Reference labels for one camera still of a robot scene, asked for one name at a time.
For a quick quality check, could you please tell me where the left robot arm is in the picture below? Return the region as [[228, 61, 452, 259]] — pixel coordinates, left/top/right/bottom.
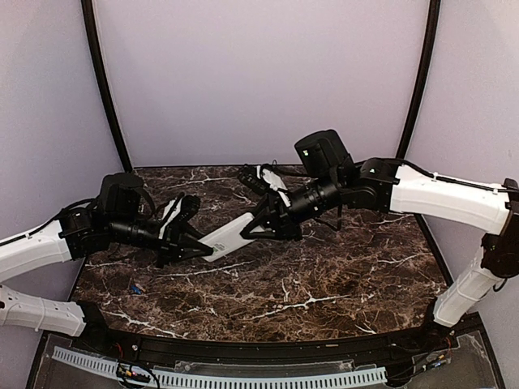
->
[[1, 173, 213, 353]]

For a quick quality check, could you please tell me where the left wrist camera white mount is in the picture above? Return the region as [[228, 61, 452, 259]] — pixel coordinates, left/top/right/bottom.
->
[[158, 196, 183, 239]]

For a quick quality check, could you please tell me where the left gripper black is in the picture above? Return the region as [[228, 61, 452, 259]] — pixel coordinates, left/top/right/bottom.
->
[[108, 214, 214, 269]]

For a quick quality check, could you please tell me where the blue battery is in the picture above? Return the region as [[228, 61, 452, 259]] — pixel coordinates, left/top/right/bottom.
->
[[131, 285, 143, 294]]

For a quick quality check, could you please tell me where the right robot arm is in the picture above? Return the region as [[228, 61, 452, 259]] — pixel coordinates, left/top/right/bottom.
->
[[239, 129, 518, 352]]

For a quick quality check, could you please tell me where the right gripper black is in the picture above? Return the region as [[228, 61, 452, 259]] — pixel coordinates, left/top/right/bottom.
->
[[240, 171, 344, 241]]

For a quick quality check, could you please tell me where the black frame post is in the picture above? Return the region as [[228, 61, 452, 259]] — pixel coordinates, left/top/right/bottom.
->
[[396, 0, 441, 159], [80, 0, 133, 173]]

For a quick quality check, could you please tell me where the white slotted cable duct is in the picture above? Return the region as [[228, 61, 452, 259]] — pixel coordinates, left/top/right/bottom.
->
[[52, 346, 387, 388]]

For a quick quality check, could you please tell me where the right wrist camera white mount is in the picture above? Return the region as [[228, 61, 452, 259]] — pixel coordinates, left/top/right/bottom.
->
[[255, 165, 291, 207]]

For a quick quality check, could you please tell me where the left black frame post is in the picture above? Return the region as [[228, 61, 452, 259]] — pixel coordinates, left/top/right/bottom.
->
[[80, 0, 133, 173]]

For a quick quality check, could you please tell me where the right black frame post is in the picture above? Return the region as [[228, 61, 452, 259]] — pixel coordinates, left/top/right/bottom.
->
[[396, 0, 441, 159]]

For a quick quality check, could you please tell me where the black front table rail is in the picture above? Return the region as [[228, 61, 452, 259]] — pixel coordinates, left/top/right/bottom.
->
[[44, 314, 483, 368]]

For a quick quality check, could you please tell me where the white remote control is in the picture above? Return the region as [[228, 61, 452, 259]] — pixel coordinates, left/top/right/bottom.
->
[[199, 212, 254, 263]]

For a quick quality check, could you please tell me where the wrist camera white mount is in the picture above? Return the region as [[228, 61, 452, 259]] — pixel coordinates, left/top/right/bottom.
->
[[255, 165, 291, 207], [158, 196, 183, 239]]

